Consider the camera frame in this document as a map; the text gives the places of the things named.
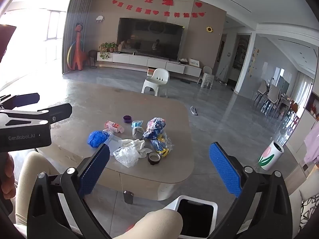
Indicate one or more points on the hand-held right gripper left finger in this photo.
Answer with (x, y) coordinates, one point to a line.
(94, 169)

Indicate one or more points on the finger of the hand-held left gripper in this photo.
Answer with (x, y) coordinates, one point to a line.
(59, 112)
(25, 99)

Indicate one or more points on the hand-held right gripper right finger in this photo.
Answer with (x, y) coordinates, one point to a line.
(224, 169)

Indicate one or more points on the blue plastic bag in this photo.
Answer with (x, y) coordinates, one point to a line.
(96, 139)

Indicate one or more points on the white plastic bag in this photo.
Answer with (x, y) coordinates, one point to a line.
(125, 156)

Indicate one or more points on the white square trash bin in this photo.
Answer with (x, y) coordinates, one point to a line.
(194, 216)

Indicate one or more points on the black tape roll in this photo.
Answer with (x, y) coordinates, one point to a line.
(154, 158)

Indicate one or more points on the clear bag with yellow contents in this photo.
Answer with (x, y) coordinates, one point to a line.
(160, 146)

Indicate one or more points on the colourful printed plastic bag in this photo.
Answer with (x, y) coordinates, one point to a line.
(154, 127)

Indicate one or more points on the person's left hand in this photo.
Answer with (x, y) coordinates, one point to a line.
(10, 176)

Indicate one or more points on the clear plastic wrapper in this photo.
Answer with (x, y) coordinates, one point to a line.
(112, 142)

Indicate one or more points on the person's left leg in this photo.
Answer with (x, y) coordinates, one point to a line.
(32, 179)

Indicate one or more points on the person's leg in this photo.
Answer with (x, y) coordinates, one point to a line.
(32, 179)
(152, 224)

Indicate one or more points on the pink carton box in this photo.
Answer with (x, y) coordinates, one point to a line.
(113, 126)

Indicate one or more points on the white flower printed bin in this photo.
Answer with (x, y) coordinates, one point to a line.
(270, 155)

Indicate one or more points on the grey sponge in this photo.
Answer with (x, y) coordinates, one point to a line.
(137, 132)

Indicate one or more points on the purple round lid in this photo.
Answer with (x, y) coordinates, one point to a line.
(127, 119)

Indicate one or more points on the light blue packet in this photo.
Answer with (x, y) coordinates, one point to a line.
(137, 123)

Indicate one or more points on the orange dinosaur toy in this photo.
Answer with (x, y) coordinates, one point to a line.
(78, 51)

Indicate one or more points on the brown ball on stand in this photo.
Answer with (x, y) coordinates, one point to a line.
(92, 54)

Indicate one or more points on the grey sock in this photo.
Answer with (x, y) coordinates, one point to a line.
(194, 110)

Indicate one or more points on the white sofa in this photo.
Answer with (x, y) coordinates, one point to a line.
(299, 191)

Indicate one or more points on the person's right leg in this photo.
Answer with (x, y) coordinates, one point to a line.
(152, 224)

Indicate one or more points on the green potted plant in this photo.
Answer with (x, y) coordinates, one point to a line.
(108, 47)

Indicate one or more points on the grey dining chair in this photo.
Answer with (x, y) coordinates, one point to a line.
(261, 89)
(273, 95)

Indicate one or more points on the lilac cloth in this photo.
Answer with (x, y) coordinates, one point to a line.
(311, 142)

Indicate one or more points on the dining table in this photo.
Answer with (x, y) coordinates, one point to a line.
(286, 102)

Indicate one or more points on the stacked white stools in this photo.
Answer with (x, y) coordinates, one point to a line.
(206, 77)

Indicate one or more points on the white mop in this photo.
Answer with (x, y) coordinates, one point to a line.
(221, 74)

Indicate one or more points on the black and white patterned cushion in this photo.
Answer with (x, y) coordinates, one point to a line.
(307, 214)

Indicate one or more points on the grey curtain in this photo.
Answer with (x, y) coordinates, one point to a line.
(72, 17)

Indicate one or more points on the red and white box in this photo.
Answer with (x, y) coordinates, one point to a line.
(150, 72)

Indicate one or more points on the white plastic chair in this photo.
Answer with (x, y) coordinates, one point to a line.
(156, 79)

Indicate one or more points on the white television cabinet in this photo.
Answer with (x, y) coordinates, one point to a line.
(149, 63)

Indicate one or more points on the large black television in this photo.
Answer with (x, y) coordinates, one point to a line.
(149, 39)

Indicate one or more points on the small basket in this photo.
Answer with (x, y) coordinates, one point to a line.
(183, 60)

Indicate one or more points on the white cloud wall decoration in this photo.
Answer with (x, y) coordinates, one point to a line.
(99, 18)

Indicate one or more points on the white picture frame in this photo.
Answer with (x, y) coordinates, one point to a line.
(194, 61)

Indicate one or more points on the colourful wall stickers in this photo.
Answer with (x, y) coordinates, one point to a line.
(253, 59)

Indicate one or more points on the sunflower wall decoration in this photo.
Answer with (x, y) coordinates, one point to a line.
(209, 29)

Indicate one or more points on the red paper wall banner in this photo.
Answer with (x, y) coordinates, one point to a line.
(167, 2)

